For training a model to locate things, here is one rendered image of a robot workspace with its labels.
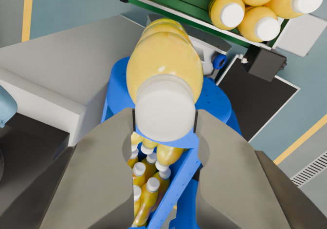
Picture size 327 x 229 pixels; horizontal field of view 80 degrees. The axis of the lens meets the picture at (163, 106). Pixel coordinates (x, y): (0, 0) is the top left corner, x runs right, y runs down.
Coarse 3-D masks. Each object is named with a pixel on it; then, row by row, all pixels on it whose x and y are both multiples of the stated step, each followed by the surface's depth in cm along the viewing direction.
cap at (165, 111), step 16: (160, 80) 13; (144, 96) 12; (160, 96) 11; (176, 96) 11; (144, 112) 12; (160, 112) 12; (176, 112) 12; (192, 112) 12; (144, 128) 13; (160, 128) 13; (176, 128) 13
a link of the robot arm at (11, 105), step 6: (0, 90) 30; (0, 96) 28; (6, 96) 30; (0, 102) 28; (6, 102) 29; (12, 102) 31; (0, 108) 29; (6, 108) 29; (12, 108) 31; (0, 114) 29; (6, 114) 30; (12, 114) 32; (0, 120) 30; (6, 120) 31; (0, 126) 31
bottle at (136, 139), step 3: (132, 135) 47; (135, 135) 47; (138, 135) 48; (132, 138) 48; (135, 138) 48; (138, 138) 48; (141, 138) 49; (144, 138) 50; (132, 141) 49; (135, 141) 49; (138, 141) 49; (141, 141) 51; (132, 144) 52; (135, 144) 52
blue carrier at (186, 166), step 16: (112, 80) 38; (208, 80) 53; (112, 96) 38; (128, 96) 35; (208, 96) 44; (224, 96) 47; (112, 112) 39; (208, 112) 38; (224, 112) 40; (192, 128) 35; (176, 144) 36; (192, 144) 37; (192, 160) 41; (176, 176) 43; (192, 176) 50; (176, 192) 48; (160, 208) 49; (160, 224) 58
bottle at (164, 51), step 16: (144, 32) 23; (160, 32) 18; (176, 32) 19; (144, 48) 16; (160, 48) 15; (176, 48) 15; (192, 48) 17; (128, 64) 17; (144, 64) 14; (160, 64) 14; (176, 64) 14; (192, 64) 15; (128, 80) 16; (144, 80) 14; (176, 80) 13; (192, 80) 14; (192, 96) 14
